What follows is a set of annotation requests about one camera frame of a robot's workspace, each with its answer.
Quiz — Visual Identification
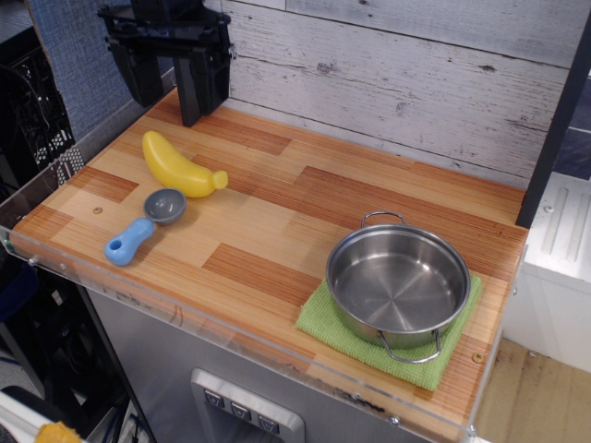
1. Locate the stainless steel pot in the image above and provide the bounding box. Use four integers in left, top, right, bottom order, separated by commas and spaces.
325, 212, 471, 349

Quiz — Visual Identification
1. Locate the yellow toy banana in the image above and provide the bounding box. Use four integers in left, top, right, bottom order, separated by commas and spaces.
142, 131, 229, 198

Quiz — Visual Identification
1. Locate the dark frame post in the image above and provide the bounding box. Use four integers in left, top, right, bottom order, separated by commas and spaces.
515, 16, 590, 229
174, 58, 216, 127

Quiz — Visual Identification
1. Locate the dark left frame post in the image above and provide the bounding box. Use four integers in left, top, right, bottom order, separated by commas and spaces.
174, 58, 216, 127

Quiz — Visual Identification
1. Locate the blue grey toy spoon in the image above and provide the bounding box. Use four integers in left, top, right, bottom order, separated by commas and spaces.
103, 188, 187, 267

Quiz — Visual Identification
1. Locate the white metal cabinet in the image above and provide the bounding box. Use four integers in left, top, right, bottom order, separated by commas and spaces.
502, 173, 590, 372

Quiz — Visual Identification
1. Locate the yellow object bottom left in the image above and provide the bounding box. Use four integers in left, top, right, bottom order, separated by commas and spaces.
34, 422, 82, 443

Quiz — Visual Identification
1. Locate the clear acrylic table guard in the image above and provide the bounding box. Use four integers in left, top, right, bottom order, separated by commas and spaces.
1, 93, 526, 442

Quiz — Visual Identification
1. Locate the green cloth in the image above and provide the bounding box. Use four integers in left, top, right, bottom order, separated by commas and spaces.
295, 274, 483, 391

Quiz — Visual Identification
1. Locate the silver dispenser panel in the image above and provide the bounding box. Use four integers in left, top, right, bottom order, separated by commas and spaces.
190, 368, 306, 442

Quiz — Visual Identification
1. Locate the black plastic crate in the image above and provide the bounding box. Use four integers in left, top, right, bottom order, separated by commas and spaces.
3, 48, 74, 168

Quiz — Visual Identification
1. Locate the dark right frame post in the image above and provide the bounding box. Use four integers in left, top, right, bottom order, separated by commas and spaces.
515, 16, 590, 229

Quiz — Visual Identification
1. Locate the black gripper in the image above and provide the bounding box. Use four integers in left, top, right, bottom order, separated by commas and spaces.
98, 1, 233, 115

